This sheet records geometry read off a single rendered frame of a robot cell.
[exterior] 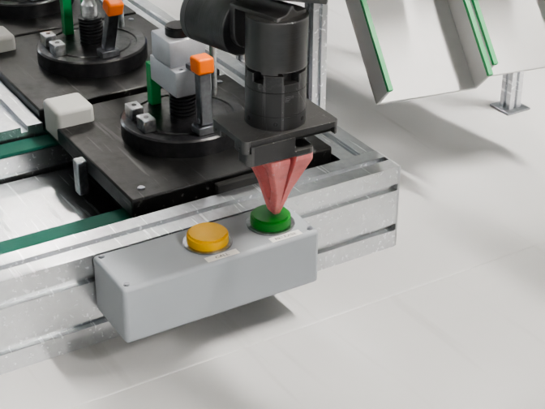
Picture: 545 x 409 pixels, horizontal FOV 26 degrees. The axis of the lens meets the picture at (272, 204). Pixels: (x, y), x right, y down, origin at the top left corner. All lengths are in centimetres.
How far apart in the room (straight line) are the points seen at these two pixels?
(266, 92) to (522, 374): 36
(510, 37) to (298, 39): 48
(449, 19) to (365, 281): 35
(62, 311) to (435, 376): 36
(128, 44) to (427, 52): 39
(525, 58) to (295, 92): 47
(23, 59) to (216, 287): 54
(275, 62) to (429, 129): 58
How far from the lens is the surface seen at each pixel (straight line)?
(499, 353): 117
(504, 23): 148
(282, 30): 104
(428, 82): 138
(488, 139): 158
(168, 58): 127
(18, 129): 139
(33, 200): 132
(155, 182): 122
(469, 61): 141
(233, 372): 113
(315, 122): 110
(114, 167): 126
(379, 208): 129
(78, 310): 115
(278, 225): 114
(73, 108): 135
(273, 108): 107
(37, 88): 146
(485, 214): 140
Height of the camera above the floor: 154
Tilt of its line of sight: 29 degrees down
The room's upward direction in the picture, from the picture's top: straight up
